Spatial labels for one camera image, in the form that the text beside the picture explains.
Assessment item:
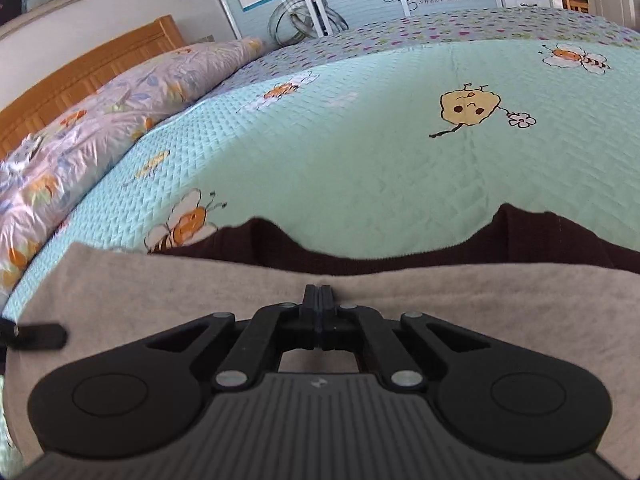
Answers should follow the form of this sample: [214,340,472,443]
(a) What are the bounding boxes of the grey maroon raglan sweatshirt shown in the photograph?
[0,202,640,480]

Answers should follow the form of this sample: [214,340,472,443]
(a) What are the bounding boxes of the pink floral quilt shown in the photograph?
[0,36,267,297]

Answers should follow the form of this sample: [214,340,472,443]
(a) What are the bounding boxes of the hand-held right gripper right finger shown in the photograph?
[320,285,493,393]

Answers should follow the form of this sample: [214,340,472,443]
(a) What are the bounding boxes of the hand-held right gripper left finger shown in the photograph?
[145,285,321,393]

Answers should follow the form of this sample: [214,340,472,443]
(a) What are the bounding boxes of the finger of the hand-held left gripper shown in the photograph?
[0,317,69,353]

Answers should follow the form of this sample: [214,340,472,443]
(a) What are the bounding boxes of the green bee-print bedspread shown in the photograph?
[0,39,640,480]

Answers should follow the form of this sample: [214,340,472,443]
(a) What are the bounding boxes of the wooden headboard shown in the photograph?
[0,15,187,162]

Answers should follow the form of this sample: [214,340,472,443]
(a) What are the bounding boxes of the grey hula hoops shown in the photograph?
[267,0,349,52]

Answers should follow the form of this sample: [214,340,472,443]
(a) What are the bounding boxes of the white blue patterned cloth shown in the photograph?
[0,131,44,177]

